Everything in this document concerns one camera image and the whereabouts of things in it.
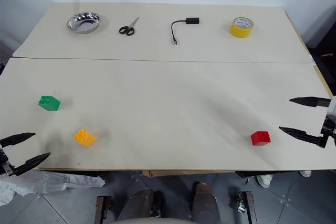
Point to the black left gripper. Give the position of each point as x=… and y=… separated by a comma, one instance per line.
x=5, y=165

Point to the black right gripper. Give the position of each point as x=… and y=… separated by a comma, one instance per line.
x=329, y=127

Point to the crumpled white plastic sheet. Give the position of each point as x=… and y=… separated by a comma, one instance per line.
x=39, y=182

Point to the red toy brick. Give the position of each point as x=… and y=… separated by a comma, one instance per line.
x=260, y=138

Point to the green toy brick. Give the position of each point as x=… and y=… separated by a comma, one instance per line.
x=50, y=102

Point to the white sneaker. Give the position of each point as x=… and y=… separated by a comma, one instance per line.
x=264, y=179
x=305, y=173

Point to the yellow toy brick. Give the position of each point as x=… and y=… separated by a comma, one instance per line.
x=84, y=138

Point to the black furniture beside table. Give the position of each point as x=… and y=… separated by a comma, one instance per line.
x=321, y=43

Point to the yellow tape roll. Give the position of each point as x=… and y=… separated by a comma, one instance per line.
x=242, y=27

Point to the dark brown rounded shape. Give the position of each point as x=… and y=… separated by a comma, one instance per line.
x=206, y=203
x=139, y=204

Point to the round steel bowl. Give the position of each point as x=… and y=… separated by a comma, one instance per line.
x=83, y=22

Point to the cream table mat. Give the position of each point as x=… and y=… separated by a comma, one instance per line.
x=162, y=32
x=162, y=113

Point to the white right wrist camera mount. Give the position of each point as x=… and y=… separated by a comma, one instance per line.
x=333, y=107

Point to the rusty metal frame post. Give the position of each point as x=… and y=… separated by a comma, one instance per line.
x=103, y=209
x=246, y=207

